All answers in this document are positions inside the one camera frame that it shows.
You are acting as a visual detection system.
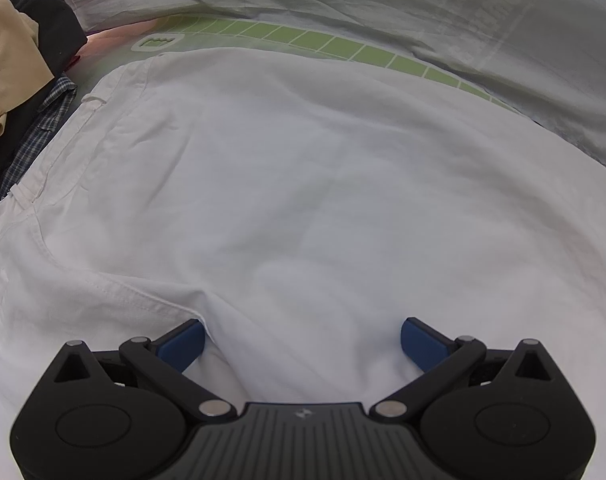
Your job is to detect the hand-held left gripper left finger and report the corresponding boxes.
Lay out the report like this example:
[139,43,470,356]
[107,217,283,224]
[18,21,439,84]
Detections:
[52,319,235,419]

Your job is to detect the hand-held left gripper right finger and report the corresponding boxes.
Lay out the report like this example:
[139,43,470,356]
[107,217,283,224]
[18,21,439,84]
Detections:
[370,317,560,419]

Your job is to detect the white garment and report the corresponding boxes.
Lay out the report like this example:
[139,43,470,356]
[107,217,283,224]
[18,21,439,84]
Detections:
[0,47,606,480]

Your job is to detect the beige fleece garment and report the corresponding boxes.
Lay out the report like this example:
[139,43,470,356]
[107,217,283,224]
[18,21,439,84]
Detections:
[0,0,56,139]

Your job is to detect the blue plaid shirt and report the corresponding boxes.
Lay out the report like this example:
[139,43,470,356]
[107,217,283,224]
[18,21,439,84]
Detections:
[0,74,79,202]

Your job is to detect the green checked bedsheet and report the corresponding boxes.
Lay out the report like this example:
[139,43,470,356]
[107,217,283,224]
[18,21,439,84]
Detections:
[132,14,534,122]

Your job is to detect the pink cloth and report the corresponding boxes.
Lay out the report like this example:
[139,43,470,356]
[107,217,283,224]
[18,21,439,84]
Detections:
[76,22,156,65]

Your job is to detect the black garment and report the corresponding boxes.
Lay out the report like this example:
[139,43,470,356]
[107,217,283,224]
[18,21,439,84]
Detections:
[0,0,89,211]

